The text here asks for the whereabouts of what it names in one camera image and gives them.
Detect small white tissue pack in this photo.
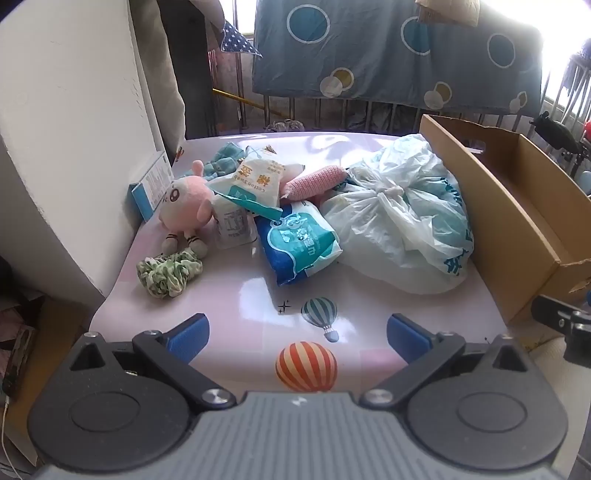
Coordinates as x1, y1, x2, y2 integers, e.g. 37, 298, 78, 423
213, 194, 258, 251

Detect teal plaid towel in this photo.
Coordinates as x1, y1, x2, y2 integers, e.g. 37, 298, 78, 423
203, 142, 252, 182

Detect blue circle print blanket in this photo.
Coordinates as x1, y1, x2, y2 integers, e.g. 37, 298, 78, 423
252, 0, 543, 116

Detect beige curtain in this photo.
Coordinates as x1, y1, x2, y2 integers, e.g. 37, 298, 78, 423
129, 0, 186, 158

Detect black phone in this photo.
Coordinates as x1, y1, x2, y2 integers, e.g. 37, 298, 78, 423
1, 324, 38, 400

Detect blue star print cloth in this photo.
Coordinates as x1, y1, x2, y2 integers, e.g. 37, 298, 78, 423
219, 18, 263, 58

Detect thin white charging cable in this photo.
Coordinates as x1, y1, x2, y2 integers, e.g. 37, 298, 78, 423
0, 399, 19, 480

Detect blue wet wipes pack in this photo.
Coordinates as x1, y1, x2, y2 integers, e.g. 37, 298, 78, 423
255, 200, 343, 288

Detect metal railing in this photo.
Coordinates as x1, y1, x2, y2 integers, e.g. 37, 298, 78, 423
208, 46, 591, 139

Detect tan hanging towel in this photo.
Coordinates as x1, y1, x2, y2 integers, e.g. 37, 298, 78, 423
416, 0, 483, 26

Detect cardboard box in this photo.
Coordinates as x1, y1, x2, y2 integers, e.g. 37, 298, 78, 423
419, 114, 591, 326

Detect blue and white box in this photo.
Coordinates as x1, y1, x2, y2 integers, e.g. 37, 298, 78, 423
128, 150, 175, 223

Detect white plastic bag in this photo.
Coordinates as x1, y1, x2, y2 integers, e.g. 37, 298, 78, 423
320, 134, 476, 295

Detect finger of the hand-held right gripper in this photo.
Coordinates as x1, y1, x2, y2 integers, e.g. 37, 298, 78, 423
530, 294, 591, 366

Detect yellow pole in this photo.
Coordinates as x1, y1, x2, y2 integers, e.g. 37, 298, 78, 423
212, 89, 269, 112

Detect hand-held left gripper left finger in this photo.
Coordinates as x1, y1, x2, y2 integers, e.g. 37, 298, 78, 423
60, 313, 238, 414

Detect black chair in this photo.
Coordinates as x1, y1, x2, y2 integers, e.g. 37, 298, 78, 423
530, 111, 585, 178

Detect white cotton swab bag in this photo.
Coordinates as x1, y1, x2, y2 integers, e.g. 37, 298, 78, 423
205, 145, 289, 220

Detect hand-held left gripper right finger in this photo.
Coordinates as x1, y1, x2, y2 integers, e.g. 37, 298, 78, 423
360, 313, 528, 412

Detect pink plush toy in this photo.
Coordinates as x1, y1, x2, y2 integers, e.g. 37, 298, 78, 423
159, 160, 218, 259

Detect dark cabinet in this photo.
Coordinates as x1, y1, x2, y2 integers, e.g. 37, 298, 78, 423
159, 0, 220, 139

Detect pink towel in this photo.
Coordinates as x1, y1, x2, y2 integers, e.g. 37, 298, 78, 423
281, 165, 347, 201

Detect grey shoes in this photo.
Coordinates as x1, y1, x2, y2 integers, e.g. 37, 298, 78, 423
263, 119, 306, 133

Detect green white scrunchie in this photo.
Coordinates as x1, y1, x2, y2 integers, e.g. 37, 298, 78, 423
137, 248, 204, 298

